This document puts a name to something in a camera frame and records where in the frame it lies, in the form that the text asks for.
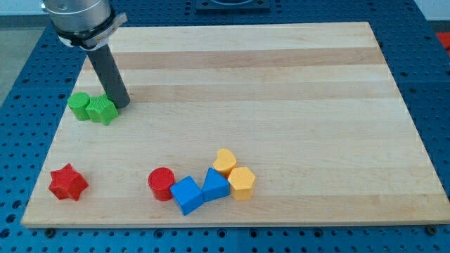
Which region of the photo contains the blue cube block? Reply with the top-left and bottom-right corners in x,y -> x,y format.
169,176 -> 204,216

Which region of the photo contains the red star block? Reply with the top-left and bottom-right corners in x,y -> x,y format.
49,163 -> 89,201

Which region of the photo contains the wooden board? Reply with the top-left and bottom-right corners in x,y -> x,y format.
22,22 -> 449,228

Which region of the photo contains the yellow heart block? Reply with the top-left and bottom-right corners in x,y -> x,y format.
213,148 -> 237,178

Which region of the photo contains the green cylinder block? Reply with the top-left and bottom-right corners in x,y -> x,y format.
67,92 -> 90,121

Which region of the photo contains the red cylinder block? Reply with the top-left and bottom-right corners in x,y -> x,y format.
148,167 -> 175,202

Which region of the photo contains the yellow hexagon block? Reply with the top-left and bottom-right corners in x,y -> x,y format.
228,167 -> 256,201

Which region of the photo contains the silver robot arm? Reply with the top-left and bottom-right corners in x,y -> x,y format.
41,0 -> 127,51

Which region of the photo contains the blue triangle block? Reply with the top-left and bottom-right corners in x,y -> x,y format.
202,167 -> 230,202

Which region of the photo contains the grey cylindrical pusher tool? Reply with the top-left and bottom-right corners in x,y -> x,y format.
86,44 -> 131,108

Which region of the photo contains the green star block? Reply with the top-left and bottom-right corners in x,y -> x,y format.
86,94 -> 119,125

